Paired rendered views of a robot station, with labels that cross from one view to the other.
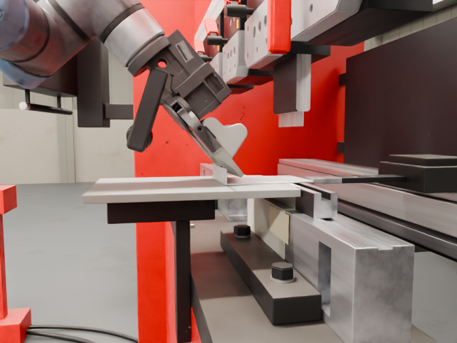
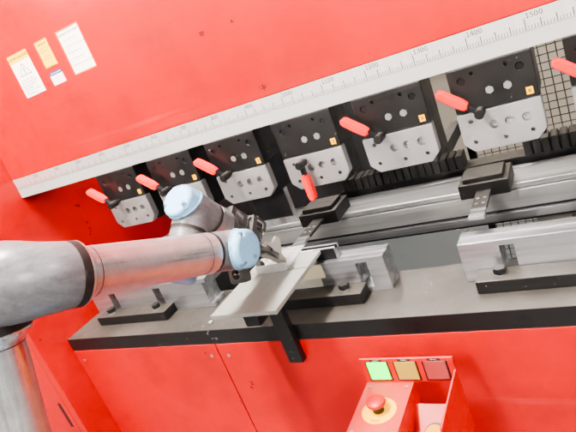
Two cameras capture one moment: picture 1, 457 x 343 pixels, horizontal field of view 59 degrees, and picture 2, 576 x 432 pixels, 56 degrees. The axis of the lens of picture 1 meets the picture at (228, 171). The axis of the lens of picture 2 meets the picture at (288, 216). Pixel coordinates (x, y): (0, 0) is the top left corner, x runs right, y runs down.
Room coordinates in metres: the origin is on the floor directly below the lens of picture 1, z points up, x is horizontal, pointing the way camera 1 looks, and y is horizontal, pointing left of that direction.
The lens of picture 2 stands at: (-0.34, 0.85, 1.52)
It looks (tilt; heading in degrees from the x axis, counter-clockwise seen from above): 18 degrees down; 314
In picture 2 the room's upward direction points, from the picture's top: 22 degrees counter-clockwise
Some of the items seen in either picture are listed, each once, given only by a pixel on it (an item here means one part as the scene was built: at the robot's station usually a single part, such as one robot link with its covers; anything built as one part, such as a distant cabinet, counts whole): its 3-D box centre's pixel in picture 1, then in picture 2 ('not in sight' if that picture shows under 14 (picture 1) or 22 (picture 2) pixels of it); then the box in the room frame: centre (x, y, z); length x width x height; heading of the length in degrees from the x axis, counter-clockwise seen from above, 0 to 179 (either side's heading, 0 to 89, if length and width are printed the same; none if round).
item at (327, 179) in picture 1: (387, 172); (315, 220); (0.62, -0.25, 1.01); 0.26 x 0.12 x 0.05; 101
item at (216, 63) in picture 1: (230, 56); (135, 192); (1.01, 0.00, 1.26); 0.15 x 0.09 x 0.17; 11
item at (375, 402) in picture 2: not in sight; (377, 405); (0.27, 0.18, 0.79); 0.04 x 0.04 x 0.04
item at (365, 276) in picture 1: (302, 241); (321, 274); (0.54, -0.10, 0.92); 0.39 x 0.06 x 0.10; 11
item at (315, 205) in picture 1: (295, 193); (303, 255); (0.57, -0.10, 0.98); 0.20 x 0.03 x 0.03; 11
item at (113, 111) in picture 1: (131, 110); not in sight; (1.82, 0.43, 1.17); 0.40 x 0.24 x 0.07; 11
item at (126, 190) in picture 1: (189, 186); (268, 283); (0.57, 0.06, 1.00); 0.26 x 0.18 x 0.01; 101
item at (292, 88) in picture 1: (290, 94); (274, 207); (0.60, -0.09, 1.13); 0.10 x 0.02 x 0.10; 11
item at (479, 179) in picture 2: not in sight; (482, 190); (0.17, -0.34, 1.01); 0.26 x 0.12 x 0.05; 101
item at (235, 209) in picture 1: (222, 186); (153, 294); (1.13, 0.02, 0.92); 0.50 x 0.06 x 0.10; 11
